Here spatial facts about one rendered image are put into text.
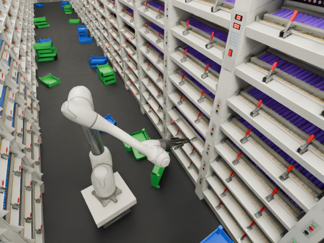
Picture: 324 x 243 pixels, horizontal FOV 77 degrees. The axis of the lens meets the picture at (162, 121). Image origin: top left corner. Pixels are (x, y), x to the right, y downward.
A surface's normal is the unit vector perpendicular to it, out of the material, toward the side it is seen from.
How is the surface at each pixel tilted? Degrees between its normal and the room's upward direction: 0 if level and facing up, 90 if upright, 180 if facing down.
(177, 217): 0
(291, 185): 17
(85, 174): 0
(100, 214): 2
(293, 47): 107
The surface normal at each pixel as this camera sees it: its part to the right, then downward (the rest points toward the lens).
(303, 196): -0.25, -0.65
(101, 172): 0.01, -0.71
